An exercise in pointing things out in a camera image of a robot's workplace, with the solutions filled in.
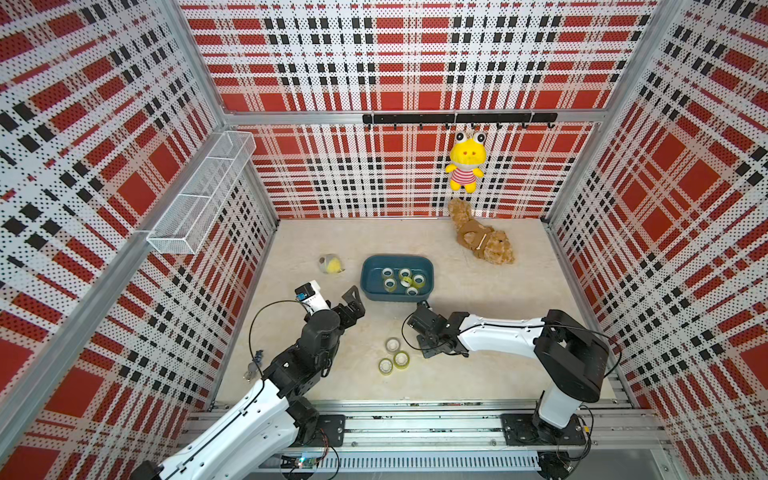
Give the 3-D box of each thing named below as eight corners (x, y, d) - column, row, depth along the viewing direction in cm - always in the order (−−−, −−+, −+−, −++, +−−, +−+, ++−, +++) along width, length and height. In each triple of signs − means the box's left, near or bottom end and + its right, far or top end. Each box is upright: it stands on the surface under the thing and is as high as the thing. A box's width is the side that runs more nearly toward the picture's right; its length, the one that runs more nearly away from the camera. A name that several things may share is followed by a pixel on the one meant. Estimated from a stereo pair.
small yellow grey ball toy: (319, 270, 107) (316, 262, 104) (327, 259, 111) (324, 251, 107) (339, 277, 105) (337, 269, 102) (346, 265, 109) (345, 258, 105)
